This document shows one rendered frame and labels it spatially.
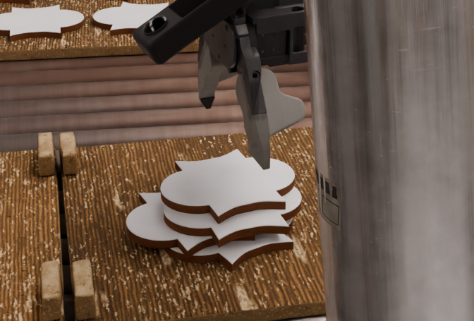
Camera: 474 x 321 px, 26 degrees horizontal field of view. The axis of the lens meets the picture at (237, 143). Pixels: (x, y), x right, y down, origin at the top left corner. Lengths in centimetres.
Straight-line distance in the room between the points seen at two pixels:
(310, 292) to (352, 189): 50
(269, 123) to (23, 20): 71
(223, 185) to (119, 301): 17
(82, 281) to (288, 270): 20
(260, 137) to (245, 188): 10
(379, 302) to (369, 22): 13
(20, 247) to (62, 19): 62
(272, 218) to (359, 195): 55
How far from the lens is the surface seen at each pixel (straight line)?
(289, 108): 97
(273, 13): 96
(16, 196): 112
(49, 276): 94
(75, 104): 136
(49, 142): 117
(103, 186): 112
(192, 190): 103
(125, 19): 157
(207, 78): 105
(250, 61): 94
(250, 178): 105
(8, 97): 141
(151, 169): 115
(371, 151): 44
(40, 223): 107
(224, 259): 98
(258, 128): 94
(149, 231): 100
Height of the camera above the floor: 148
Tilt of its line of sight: 27 degrees down
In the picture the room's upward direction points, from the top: straight up
